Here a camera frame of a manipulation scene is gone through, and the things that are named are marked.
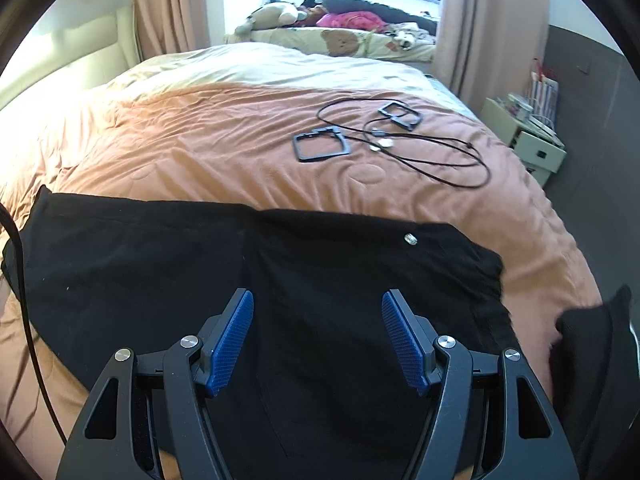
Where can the black pants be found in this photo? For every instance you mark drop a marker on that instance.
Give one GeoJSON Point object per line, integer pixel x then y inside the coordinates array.
{"type": "Point", "coordinates": [325, 260]}

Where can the orange fleece blanket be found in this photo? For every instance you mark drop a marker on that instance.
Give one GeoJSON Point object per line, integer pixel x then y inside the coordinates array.
{"type": "Point", "coordinates": [225, 150]}

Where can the black white plush toy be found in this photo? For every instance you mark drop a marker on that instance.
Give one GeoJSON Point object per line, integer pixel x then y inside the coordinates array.
{"type": "Point", "coordinates": [404, 36]}

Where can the pink cloth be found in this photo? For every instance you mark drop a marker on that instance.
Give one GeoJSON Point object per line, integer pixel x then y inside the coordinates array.
{"type": "Point", "coordinates": [350, 21]}

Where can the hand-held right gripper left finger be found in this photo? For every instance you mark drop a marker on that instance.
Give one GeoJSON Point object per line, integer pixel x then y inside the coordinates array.
{"type": "Point", "coordinates": [232, 340]}

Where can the beige plush toy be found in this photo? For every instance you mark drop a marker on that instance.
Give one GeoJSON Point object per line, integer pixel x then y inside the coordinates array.
{"type": "Point", "coordinates": [272, 14]}

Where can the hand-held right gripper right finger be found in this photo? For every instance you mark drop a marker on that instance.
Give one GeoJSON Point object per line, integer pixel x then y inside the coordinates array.
{"type": "Point", "coordinates": [405, 342]}

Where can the small black square frame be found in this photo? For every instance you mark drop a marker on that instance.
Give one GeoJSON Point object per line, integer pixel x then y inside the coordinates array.
{"type": "Point", "coordinates": [406, 124]}

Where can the cream padded headboard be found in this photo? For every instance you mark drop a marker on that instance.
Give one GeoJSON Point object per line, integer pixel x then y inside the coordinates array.
{"type": "Point", "coordinates": [60, 55]}

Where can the black knit garment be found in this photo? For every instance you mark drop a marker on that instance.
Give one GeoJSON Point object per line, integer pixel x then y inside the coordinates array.
{"type": "Point", "coordinates": [600, 360]}

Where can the beige curtain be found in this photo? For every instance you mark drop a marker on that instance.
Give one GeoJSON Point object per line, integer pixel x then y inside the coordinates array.
{"type": "Point", "coordinates": [200, 0]}
{"type": "Point", "coordinates": [490, 25]}

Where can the cream bedside table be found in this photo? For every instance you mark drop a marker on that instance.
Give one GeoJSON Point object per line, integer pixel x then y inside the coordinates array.
{"type": "Point", "coordinates": [542, 152]}

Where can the striped paper bag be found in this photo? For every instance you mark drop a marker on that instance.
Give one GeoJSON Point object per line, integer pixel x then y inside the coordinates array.
{"type": "Point", "coordinates": [545, 95]}

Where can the small white round puck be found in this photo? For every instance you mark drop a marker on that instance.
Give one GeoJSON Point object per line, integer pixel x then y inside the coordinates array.
{"type": "Point", "coordinates": [385, 143]}

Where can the pale printed box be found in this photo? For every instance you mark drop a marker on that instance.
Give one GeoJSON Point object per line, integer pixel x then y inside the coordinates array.
{"type": "Point", "coordinates": [520, 106]}

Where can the large black square frame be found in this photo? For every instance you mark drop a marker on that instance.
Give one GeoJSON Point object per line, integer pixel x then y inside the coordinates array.
{"type": "Point", "coordinates": [298, 147]}

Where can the pile of dark clothes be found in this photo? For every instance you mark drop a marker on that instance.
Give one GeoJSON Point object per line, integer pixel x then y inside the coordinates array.
{"type": "Point", "coordinates": [395, 12]}

